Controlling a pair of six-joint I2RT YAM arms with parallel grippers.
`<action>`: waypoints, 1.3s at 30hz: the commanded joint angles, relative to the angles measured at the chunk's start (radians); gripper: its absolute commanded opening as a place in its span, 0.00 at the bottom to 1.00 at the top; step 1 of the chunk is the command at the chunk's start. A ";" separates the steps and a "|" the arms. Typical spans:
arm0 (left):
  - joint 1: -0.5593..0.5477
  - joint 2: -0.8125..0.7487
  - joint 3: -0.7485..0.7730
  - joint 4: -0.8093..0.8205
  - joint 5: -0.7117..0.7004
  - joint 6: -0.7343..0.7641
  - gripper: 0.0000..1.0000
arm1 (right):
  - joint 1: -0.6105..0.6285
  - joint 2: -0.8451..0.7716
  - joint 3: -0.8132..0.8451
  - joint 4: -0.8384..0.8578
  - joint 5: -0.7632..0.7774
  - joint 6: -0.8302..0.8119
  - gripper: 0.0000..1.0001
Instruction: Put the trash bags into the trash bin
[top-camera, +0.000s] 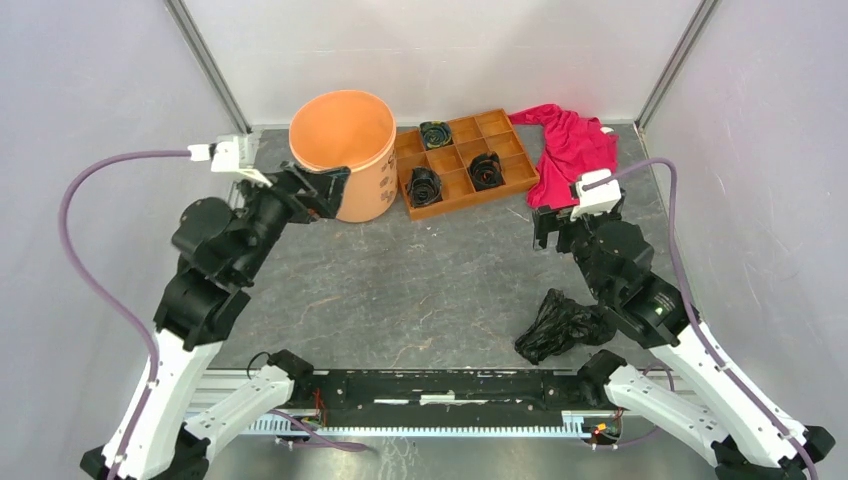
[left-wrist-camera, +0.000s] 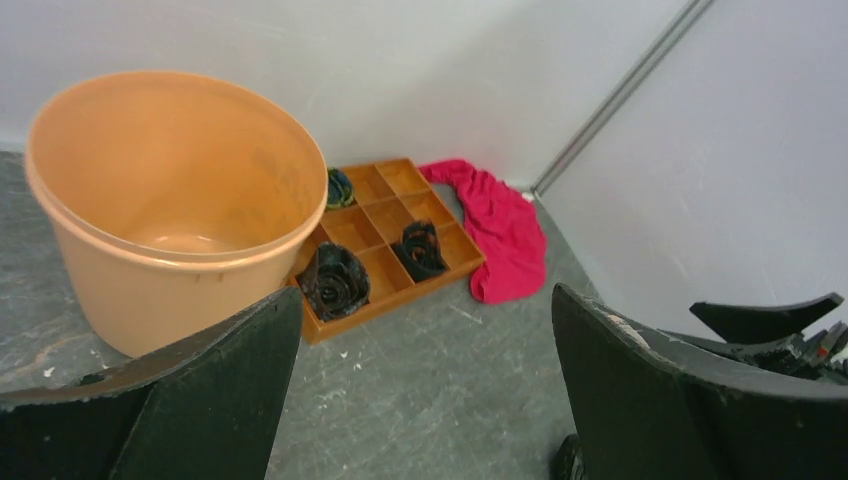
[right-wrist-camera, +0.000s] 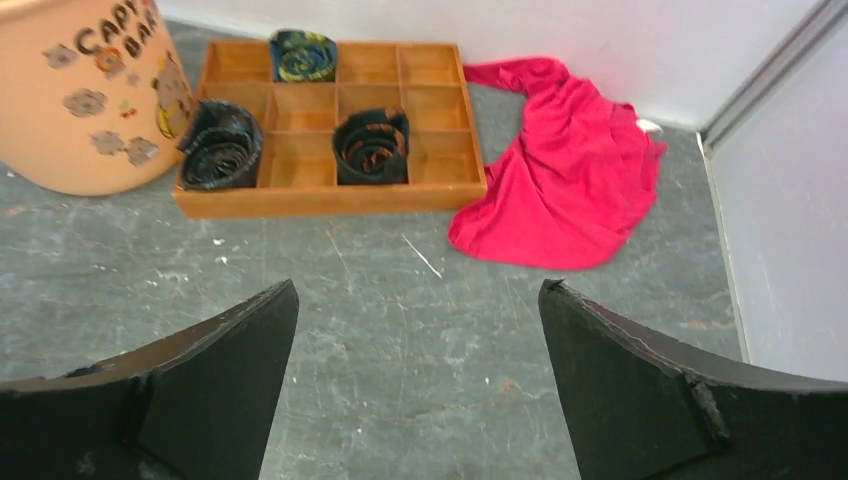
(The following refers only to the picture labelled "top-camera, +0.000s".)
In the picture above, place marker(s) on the black rolled bag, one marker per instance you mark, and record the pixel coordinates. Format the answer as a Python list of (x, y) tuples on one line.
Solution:
[(424, 187), (485, 171)]

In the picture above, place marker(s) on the black rolled bag front left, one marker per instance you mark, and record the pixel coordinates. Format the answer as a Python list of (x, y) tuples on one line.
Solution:
[(424, 187)]

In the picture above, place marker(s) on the black trash bag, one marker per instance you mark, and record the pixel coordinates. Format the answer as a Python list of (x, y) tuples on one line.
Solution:
[(560, 324)]

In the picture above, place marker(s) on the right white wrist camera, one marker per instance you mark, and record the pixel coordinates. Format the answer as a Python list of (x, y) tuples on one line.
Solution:
[(596, 192)]

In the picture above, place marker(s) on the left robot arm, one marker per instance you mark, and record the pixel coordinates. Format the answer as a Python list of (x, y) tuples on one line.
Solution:
[(221, 249)]

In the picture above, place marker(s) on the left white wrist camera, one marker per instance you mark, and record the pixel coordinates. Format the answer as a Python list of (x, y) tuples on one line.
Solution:
[(232, 153)]

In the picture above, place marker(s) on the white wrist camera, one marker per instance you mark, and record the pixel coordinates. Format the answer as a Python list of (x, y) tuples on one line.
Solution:
[(596, 192), (232, 153)]

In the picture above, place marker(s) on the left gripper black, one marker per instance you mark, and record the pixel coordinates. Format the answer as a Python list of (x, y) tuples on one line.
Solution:
[(330, 186)]

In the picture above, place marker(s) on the black rolled bag centre right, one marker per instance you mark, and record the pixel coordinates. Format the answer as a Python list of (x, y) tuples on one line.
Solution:
[(485, 171)]

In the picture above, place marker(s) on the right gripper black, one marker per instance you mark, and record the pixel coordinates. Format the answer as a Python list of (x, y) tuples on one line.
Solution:
[(546, 219)]

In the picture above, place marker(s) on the rolled bag with yellow-green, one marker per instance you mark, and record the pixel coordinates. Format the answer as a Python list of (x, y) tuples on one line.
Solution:
[(435, 134)]

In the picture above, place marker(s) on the orange plastic trash bin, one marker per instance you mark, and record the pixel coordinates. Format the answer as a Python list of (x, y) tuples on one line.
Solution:
[(353, 129)]

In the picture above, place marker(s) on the aluminium rail frame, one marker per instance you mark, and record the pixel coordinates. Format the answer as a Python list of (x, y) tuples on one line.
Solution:
[(272, 421)]

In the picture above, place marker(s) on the red cloth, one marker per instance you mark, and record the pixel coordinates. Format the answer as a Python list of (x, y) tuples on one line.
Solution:
[(573, 145)]

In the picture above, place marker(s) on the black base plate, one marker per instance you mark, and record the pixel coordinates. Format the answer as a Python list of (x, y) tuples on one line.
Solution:
[(446, 398)]

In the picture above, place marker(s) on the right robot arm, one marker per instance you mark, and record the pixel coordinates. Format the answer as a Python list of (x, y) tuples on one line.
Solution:
[(734, 427)]

